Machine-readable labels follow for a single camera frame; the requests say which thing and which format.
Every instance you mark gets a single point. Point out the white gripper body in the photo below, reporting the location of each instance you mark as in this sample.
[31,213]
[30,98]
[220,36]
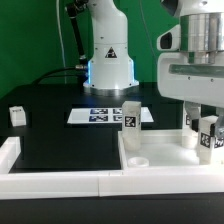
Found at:
[177,79]

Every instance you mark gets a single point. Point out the white U-shaped fence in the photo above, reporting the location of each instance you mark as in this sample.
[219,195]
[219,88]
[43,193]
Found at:
[144,181]

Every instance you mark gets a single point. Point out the white AprilTag sheet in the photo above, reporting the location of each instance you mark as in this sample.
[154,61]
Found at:
[95,115]

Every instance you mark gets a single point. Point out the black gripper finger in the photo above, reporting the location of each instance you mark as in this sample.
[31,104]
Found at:
[219,125]
[193,112]

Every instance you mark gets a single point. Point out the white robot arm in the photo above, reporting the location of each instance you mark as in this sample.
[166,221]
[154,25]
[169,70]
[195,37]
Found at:
[111,70]

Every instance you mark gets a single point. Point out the white square tabletop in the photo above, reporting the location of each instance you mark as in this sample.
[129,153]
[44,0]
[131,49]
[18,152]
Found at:
[159,149]

